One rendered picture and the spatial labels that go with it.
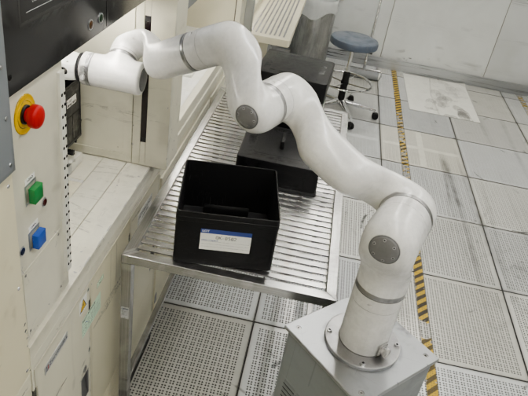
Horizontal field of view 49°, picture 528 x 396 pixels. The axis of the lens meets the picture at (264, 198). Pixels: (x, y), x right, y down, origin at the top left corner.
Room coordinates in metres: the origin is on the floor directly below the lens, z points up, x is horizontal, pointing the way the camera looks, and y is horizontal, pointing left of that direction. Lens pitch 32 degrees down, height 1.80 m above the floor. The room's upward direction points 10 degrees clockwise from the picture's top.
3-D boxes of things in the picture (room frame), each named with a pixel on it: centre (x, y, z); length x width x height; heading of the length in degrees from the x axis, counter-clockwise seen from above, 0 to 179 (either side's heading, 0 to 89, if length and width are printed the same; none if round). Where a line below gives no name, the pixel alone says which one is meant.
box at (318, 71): (2.27, -0.04, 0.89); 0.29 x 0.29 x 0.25; 83
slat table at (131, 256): (1.86, 0.02, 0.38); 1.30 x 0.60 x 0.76; 177
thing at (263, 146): (1.86, -0.03, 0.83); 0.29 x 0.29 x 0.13; 87
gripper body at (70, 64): (1.39, 0.56, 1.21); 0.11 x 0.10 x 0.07; 87
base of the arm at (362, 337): (1.06, -0.30, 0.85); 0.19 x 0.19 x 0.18
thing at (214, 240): (1.39, 0.10, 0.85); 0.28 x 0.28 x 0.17; 7
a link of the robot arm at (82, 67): (1.39, 0.50, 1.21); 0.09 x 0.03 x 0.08; 177
